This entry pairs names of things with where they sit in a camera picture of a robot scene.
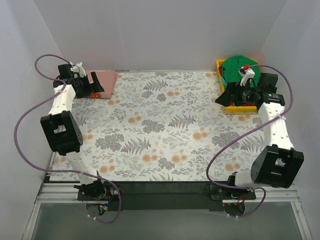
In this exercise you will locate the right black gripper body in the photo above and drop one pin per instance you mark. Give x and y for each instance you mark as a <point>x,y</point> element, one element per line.
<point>232,92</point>

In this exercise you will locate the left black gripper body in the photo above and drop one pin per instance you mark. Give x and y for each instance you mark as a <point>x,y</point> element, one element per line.
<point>88,86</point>

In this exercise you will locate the pink t shirt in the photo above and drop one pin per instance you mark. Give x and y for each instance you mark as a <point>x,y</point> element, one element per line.
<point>107,80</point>

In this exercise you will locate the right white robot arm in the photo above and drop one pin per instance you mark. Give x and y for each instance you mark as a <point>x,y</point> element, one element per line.
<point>279,162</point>

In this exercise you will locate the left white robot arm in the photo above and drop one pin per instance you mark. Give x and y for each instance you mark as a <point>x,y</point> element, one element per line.
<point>63,133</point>

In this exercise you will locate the yellow plastic bin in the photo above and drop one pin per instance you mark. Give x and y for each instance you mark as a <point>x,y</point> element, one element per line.
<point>230,109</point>

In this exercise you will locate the green t shirt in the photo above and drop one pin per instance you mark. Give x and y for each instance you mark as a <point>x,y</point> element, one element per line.
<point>231,66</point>

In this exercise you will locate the floral patterned table mat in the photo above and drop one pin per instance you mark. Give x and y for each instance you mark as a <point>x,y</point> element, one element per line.
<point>166,126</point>

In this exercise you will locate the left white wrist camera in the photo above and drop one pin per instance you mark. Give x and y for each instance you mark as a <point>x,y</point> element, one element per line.
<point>78,70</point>

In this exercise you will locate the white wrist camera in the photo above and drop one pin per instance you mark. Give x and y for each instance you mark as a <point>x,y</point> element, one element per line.
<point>247,73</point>
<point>78,70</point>

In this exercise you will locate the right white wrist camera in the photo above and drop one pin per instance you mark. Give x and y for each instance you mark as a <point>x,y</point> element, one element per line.
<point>247,73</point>

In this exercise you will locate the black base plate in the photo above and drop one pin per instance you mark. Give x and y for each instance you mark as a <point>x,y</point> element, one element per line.
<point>172,195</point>

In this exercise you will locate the aluminium mounting rail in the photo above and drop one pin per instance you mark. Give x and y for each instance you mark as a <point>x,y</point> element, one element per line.
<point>275,214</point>

